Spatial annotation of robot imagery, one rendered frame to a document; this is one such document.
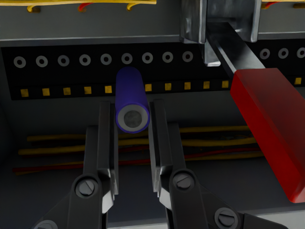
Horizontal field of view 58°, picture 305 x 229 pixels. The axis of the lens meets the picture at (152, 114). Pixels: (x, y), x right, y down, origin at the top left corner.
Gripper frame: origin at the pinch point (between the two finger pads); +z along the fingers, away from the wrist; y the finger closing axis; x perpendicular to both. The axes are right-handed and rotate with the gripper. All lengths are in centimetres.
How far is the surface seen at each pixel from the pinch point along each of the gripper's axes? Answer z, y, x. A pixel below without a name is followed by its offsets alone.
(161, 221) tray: -1.5, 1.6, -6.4
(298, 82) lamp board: 12.9, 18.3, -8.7
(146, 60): 14.2, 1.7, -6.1
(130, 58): 14.3, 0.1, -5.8
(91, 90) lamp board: 12.5, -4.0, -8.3
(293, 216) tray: -1.8, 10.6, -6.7
